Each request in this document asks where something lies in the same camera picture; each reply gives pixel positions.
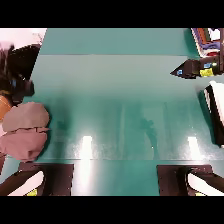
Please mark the heap of clothes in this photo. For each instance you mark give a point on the heap of clothes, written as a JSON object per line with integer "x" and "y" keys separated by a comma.
{"x": 206, "y": 41}

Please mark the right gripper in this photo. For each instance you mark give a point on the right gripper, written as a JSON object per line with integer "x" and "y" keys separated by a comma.
{"x": 190, "y": 69}

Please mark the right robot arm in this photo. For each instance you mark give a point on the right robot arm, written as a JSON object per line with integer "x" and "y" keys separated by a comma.
{"x": 173, "y": 180}

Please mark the dusky pink garment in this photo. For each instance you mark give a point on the dusky pink garment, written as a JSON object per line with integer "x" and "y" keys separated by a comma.
{"x": 23, "y": 144}

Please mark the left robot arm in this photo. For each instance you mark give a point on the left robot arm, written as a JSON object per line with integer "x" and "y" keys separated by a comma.
{"x": 53, "y": 180}

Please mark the mauve garment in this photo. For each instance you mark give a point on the mauve garment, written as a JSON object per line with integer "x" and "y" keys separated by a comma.
{"x": 26, "y": 116}

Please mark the orange-brown garment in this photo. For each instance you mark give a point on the orange-brown garment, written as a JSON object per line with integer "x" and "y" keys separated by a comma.
{"x": 4, "y": 107}

